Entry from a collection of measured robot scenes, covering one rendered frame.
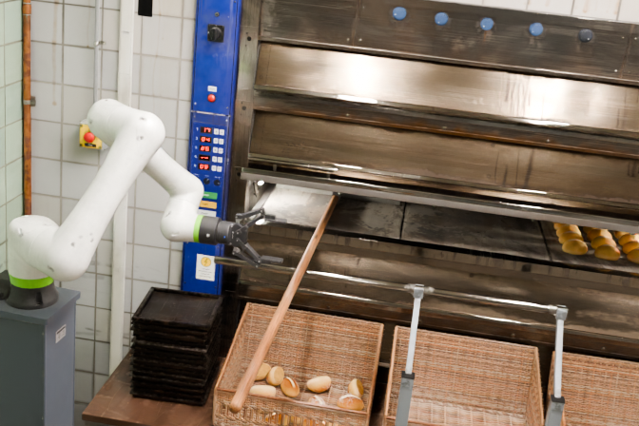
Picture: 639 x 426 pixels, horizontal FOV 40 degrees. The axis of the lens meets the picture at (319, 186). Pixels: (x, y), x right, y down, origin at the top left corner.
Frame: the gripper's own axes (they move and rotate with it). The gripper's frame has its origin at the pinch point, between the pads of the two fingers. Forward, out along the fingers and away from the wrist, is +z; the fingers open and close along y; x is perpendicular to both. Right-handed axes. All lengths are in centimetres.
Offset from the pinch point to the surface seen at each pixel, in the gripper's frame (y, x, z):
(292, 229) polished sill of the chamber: 16, -55, -5
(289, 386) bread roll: 70, -31, 3
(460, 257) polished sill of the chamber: 18, -56, 60
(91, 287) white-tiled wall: 54, -54, -86
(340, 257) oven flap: 26, -58, 15
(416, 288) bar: 17, -17, 45
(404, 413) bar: 52, 5, 47
